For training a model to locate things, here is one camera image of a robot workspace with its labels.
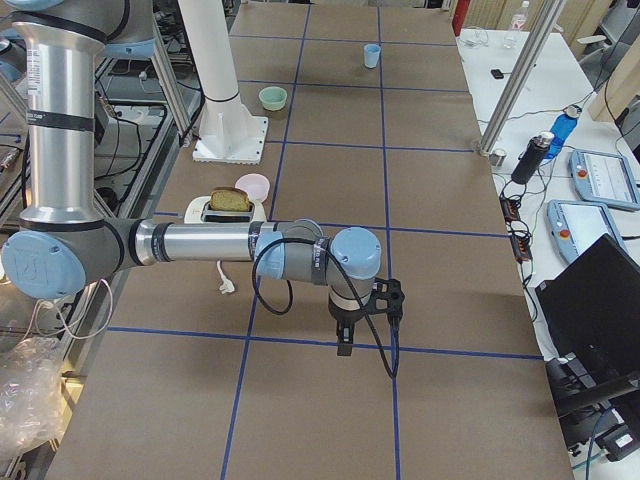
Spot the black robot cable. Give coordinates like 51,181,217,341
251,238,401,379

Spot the teach pendant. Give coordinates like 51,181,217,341
569,149,639,211
547,200,626,264

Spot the pink bowl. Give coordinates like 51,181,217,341
235,173,271,203

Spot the aluminium frame post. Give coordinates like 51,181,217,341
475,0,566,157

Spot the black thermos bottle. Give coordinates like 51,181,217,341
511,131,554,185

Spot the clear plastic bottle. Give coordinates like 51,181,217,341
503,0,529,49

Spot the blue water bottle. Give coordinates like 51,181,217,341
543,111,580,163

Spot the light blue cup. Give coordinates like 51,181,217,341
363,44,381,69

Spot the black laptop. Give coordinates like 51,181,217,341
535,234,639,375

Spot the white toaster plug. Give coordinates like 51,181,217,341
216,260,236,295

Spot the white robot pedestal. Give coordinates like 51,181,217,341
179,0,268,164

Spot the cream white toaster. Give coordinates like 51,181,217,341
183,196,267,224

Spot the clear plastic bag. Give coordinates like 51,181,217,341
1,337,64,461

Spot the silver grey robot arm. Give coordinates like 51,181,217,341
2,1,383,356

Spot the near teach pendant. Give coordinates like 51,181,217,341
547,200,626,264

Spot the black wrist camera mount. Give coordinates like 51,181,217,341
366,277,405,324

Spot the brown toast slice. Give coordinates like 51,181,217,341
209,187,251,212

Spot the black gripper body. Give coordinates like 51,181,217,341
328,301,366,331

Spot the far teach pendant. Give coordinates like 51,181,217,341
569,149,639,211

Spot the orange black adapter box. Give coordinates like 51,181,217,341
500,198,521,223

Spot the green bowl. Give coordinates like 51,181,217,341
258,86,288,112

